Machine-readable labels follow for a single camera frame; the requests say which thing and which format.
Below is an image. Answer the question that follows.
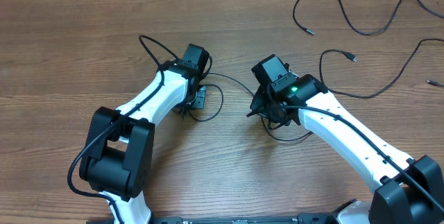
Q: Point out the black audio jack cable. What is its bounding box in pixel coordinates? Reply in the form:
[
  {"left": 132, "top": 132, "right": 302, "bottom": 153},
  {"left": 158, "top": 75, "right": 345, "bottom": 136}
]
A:
[{"left": 292, "top": 0, "right": 444, "bottom": 37}]

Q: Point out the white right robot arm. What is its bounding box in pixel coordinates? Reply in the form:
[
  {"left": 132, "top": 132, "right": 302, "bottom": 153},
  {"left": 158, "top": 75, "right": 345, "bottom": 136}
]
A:
[{"left": 250, "top": 55, "right": 443, "bottom": 224}]

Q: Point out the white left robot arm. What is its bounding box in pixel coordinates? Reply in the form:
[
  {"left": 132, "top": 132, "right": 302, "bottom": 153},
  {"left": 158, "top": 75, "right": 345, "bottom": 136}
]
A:
[{"left": 78, "top": 44, "right": 210, "bottom": 223}]

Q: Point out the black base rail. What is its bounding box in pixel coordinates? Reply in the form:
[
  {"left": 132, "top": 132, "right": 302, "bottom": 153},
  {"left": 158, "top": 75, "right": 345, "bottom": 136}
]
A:
[{"left": 86, "top": 199, "right": 395, "bottom": 224}]

